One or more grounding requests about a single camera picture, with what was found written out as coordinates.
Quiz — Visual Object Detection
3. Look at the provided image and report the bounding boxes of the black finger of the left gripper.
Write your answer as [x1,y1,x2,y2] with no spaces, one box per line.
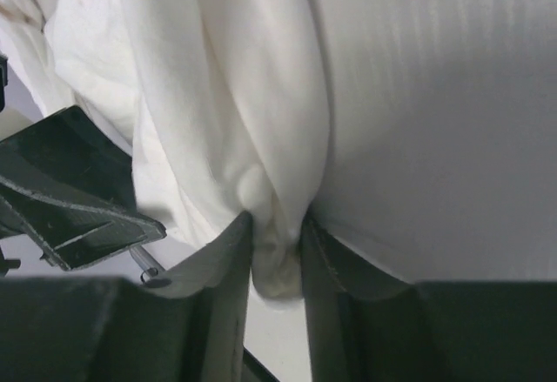
[1,106,139,225]
[1,178,166,271]

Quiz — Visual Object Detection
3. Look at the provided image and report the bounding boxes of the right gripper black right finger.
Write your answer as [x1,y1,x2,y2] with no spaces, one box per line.
[299,218,409,381]

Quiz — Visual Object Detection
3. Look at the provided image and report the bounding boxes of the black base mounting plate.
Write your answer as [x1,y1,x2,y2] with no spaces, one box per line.
[241,349,279,382]

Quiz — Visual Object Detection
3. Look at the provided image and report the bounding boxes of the folded white t shirt stack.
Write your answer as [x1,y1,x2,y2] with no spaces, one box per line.
[1,0,75,116]

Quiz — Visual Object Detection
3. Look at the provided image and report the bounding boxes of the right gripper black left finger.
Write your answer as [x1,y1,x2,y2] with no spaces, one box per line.
[145,212,253,381]

